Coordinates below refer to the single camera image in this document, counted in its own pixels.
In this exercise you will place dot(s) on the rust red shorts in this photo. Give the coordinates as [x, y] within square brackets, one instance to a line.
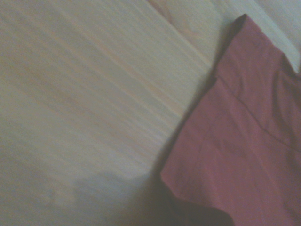
[240, 141]

